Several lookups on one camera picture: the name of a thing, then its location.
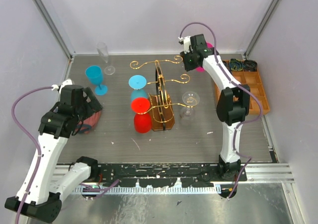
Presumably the pink wine glass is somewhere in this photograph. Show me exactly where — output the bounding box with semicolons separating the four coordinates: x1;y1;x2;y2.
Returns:
195;42;219;72

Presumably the light blue wine glass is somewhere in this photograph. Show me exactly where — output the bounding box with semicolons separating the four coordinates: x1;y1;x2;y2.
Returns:
128;75;148;102
85;65;108;96

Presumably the clear wine glass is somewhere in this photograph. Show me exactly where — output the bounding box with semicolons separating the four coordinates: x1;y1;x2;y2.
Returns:
96;42;115;75
179;91;200;123

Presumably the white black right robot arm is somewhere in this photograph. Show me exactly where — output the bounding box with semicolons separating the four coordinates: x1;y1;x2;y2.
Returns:
178;34;250;181

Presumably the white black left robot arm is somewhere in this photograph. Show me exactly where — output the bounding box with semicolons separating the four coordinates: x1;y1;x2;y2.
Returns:
4;84;102;224

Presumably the clear front wine glass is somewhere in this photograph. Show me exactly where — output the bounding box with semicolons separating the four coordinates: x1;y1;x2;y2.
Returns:
179;91;200;123

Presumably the red wine glass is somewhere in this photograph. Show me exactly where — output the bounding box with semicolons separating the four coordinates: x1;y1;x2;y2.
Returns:
131;97;152;134

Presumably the folded red t-shirt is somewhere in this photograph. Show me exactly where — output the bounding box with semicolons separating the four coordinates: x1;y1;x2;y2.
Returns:
75;111;102;134

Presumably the dark rubber bands pile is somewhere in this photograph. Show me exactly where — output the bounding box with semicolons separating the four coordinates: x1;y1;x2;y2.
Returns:
222;58;258;72

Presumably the wooden compartment tray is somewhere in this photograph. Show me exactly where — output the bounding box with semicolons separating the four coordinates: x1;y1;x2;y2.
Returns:
213;59;271;115

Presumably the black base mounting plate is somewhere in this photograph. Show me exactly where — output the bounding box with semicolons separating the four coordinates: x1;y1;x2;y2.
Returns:
87;163;237;188

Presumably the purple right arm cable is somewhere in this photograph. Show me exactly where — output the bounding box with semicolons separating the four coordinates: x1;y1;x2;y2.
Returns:
179;22;264;200

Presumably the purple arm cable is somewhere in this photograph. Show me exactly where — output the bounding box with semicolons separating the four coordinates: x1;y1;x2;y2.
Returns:
11;85;121;224
179;22;264;200

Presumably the gold wire wine glass rack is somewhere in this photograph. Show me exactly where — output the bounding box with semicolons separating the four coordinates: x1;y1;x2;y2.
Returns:
130;55;190;132

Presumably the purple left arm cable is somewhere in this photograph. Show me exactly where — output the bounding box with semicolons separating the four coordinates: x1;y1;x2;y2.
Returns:
11;85;121;224

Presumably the left aluminium corner post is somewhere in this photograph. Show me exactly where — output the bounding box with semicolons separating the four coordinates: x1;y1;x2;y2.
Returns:
33;0;73;60

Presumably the aluminium corner post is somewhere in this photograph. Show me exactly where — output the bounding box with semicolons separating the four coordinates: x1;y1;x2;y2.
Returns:
243;0;281;59
33;0;73;60

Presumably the right aluminium corner post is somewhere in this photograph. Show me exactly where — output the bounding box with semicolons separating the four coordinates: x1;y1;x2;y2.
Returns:
243;0;281;59

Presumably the aluminium front rail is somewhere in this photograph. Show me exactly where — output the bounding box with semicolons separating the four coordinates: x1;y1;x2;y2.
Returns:
48;163;294;199

